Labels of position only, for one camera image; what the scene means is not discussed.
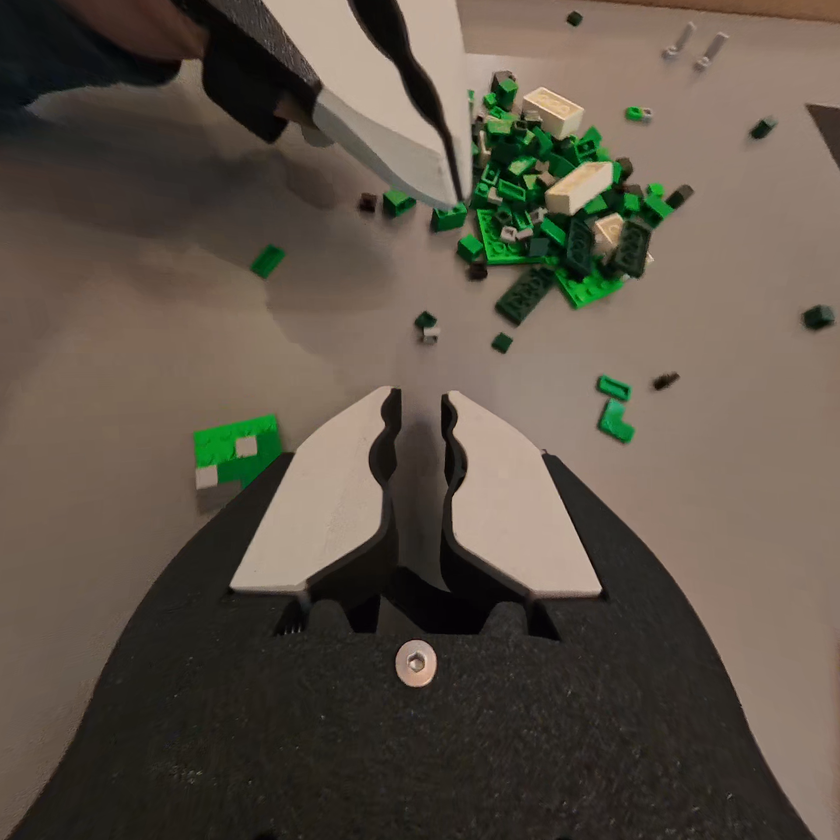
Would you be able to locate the pile of lego bricks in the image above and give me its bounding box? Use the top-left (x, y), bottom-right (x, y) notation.
top-left (457, 68), bottom-right (696, 328)

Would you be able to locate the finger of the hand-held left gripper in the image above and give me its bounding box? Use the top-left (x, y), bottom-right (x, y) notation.
top-left (367, 0), bottom-right (475, 201)
top-left (261, 0), bottom-right (462, 210)

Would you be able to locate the person's left forearm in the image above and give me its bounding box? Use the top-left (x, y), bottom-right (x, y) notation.
top-left (0, 0), bottom-right (181, 129)

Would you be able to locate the green L-shaped lego piece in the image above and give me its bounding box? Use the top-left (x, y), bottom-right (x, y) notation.
top-left (596, 398), bottom-right (637, 445)

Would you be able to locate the large white lego brick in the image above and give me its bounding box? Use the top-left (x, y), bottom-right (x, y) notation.
top-left (544, 160), bottom-right (615, 215)
top-left (521, 86), bottom-right (585, 139)
top-left (593, 213), bottom-right (655, 265)

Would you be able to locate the person's left hand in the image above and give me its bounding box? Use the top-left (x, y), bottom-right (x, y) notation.
top-left (85, 0), bottom-right (211, 64)

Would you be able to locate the green and grey lego assembly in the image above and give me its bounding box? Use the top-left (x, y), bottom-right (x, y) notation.
top-left (193, 414), bottom-right (284, 513)

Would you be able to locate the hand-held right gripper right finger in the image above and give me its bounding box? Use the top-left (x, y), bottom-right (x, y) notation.
top-left (440, 390), bottom-right (605, 600)

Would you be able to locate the long dark green lego plate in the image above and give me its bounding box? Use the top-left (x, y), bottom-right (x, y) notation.
top-left (495, 265), bottom-right (556, 327)

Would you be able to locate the dark flat object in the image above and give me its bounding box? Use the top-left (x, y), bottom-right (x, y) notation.
top-left (805, 103), bottom-right (840, 169)

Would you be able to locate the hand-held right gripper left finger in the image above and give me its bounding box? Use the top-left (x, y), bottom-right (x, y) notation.
top-left (230, 386), bottom-right (403, 614)

